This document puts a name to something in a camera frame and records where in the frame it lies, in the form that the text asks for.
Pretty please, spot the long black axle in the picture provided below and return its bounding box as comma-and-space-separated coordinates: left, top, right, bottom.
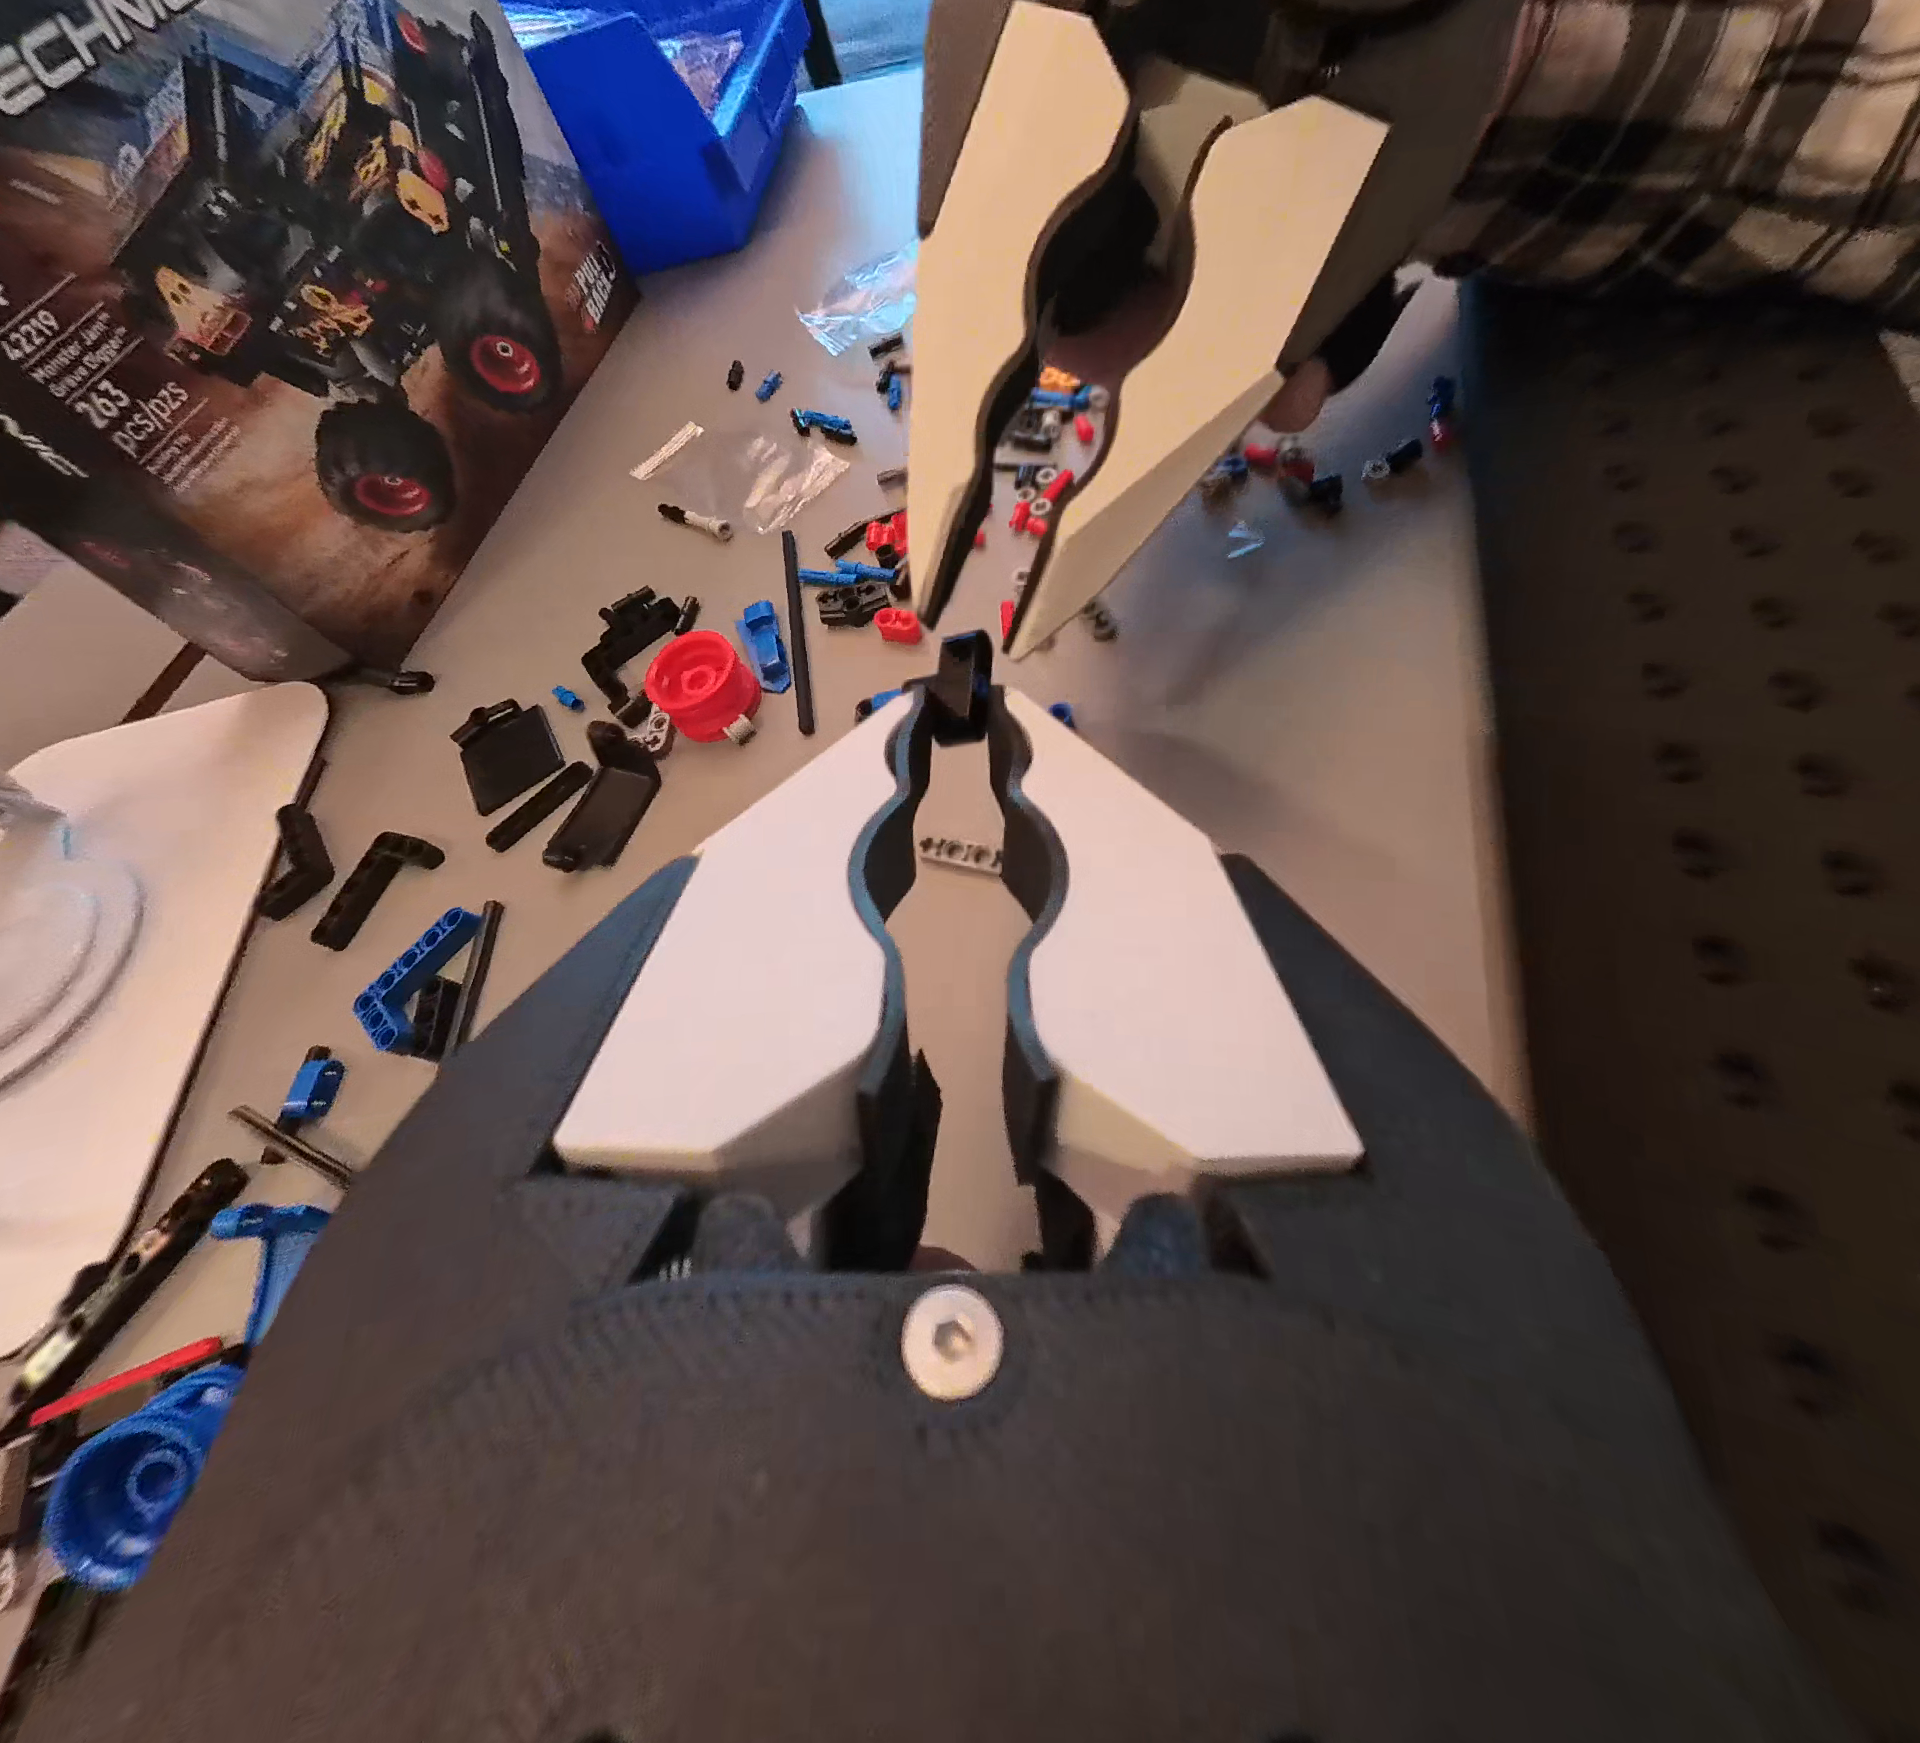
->
225, 1105, 358, 1186
780, 526, 820, 738

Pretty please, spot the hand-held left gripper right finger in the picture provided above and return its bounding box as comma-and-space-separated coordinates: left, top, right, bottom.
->
1002, 690, 1370, 1271

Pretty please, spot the medium black axle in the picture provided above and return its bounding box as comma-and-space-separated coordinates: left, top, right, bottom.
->
455, 900, 504, 1052

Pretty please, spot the black connector with blue pin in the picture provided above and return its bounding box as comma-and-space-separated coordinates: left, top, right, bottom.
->
928, 623, 1002, 738

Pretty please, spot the black square panel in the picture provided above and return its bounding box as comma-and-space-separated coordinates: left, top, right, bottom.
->
535, 728, 669, 874
455, 698, 567, 814

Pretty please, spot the grey desk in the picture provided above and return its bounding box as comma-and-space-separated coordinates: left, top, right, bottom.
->
0, 64, 1532, 1471

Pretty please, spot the small clear plastic bag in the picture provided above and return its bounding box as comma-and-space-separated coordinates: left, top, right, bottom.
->
797, 250, 912, 354

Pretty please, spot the white book stand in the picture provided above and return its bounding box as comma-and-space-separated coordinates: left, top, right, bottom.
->
0, 682, 336, 1362

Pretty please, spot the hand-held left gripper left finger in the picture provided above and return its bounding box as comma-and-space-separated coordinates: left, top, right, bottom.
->
550, 698, 944, 1271

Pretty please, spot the pile of small pins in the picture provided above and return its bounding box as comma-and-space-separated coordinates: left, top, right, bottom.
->
797, 335, 1142, 651

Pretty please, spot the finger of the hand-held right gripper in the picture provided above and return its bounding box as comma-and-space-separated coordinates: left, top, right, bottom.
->
906, 0, 1165, 623
1002, 101, 1391, 667

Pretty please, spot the blue angled beam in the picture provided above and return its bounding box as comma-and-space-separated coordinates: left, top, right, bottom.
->
358, 905, 483, 1056

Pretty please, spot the black beam with connector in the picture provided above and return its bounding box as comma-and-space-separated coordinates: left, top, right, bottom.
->
0, 1156, 246, 1421

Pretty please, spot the red wheel rim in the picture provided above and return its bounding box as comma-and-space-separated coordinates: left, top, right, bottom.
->
644, 623, 763, 738

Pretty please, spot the toy truck set box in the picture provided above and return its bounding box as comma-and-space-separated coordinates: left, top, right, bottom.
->
0, 0, 644, 690

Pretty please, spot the person's right hand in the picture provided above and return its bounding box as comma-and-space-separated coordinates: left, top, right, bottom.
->
1256, 354, 1338, 440

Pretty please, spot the red axle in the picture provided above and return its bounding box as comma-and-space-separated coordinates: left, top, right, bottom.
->
30, 1333, 225, 1435

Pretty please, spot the blue wheel rim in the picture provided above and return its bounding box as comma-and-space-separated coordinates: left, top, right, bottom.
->
47, 1362, 246, 1596

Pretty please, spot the blue divided storage bin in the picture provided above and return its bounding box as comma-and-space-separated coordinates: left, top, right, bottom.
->
483, 0, 810, 271

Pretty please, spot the person's right forearm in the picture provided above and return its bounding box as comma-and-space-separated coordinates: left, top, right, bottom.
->
1416, 0, 1920, 322

